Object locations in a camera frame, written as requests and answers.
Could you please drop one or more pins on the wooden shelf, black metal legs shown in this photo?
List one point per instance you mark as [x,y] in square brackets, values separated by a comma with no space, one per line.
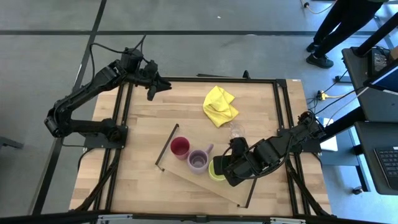
[199,180]

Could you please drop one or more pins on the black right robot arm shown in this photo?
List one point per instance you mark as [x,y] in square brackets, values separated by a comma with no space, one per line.
[273,151]

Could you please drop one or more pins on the black table frame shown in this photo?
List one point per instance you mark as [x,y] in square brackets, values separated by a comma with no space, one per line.
[279,102]

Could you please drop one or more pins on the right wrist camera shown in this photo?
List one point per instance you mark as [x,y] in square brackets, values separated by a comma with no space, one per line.
[238,144]

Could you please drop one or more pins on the black power adapter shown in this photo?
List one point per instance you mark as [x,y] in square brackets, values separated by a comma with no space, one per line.
[378,60]

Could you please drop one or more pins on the yellow-green plastic cup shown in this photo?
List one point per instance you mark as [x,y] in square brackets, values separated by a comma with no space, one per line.
[214,177]

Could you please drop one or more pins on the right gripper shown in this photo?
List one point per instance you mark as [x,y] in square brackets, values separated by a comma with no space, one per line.
[242,171]

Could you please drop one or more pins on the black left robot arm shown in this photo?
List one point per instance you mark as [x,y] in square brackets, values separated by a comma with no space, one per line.
[81,93]

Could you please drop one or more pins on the laptop computer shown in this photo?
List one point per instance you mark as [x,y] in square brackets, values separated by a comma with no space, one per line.
[384,79]

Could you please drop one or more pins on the pink plastic tumbler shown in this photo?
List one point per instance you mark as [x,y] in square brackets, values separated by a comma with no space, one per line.
[180,147]

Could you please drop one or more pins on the clear glass cup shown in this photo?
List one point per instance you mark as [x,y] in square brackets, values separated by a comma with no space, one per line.
[237,130]

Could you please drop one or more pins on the white paper box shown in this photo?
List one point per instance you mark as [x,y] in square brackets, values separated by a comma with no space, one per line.
[329,141]

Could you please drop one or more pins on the person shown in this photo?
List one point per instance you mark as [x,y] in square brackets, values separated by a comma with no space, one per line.
[339,28]

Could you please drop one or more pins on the yellow cloth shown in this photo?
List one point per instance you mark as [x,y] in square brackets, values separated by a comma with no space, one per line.
[219,105]

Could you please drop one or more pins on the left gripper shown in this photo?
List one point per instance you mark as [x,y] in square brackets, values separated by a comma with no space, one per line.
[148,74]

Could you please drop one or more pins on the yellow power strip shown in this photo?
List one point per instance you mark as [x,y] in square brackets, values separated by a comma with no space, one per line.
[322,95]

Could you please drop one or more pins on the black keyboard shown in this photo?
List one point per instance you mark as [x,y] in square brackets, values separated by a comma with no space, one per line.
[388,168]

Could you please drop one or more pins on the lilac ribbed mug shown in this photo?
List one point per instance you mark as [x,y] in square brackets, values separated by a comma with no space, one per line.
[198,161]

